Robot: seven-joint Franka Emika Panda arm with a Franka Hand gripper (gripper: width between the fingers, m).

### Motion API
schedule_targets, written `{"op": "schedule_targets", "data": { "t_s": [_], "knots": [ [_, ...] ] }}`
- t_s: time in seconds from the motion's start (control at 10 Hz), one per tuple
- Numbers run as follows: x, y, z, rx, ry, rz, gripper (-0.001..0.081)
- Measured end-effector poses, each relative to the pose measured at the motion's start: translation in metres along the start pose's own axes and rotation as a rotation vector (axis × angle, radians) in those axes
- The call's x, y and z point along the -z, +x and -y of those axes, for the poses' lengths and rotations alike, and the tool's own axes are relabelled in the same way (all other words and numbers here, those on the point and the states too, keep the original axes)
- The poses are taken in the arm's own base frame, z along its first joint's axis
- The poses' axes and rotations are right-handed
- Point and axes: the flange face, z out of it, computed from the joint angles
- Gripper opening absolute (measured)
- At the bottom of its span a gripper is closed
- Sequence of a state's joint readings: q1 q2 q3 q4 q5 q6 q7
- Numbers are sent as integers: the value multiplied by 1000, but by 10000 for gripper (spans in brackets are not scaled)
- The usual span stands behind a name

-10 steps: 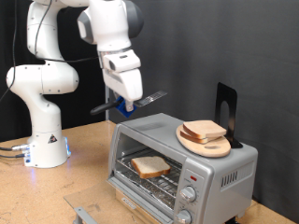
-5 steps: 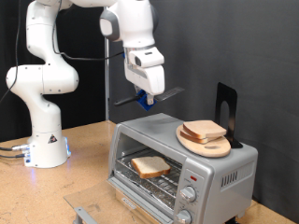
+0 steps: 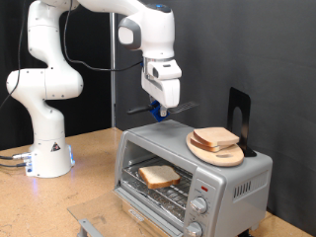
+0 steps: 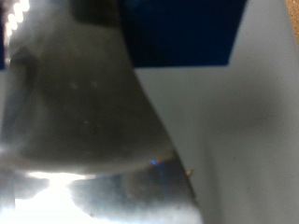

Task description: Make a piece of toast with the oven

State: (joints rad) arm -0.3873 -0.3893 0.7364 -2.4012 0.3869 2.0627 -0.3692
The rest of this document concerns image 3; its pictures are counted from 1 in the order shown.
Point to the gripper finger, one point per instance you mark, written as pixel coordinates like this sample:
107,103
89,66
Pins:
163,112

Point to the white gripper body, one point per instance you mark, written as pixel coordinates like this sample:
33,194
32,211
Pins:
164,92

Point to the metal spatula with blue block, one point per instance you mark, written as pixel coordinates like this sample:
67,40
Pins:
186,106

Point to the white bread slice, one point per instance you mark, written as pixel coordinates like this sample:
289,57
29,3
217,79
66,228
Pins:
205,147
159,176
215,135

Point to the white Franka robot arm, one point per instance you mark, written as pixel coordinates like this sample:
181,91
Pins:
42,131

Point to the silver toaster oven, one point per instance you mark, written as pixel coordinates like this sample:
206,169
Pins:
230,184

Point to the silver oven knob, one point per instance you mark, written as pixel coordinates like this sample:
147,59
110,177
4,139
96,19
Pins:
194,229
198,205

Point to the wooden box under oven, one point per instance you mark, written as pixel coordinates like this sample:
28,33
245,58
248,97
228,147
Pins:
148,228

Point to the vertical metal pole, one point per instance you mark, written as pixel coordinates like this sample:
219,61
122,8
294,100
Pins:
113,98

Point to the wooden cutting board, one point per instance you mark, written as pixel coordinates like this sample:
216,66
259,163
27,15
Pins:
217,159

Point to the black metal bookend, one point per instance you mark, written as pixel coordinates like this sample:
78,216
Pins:
245,105

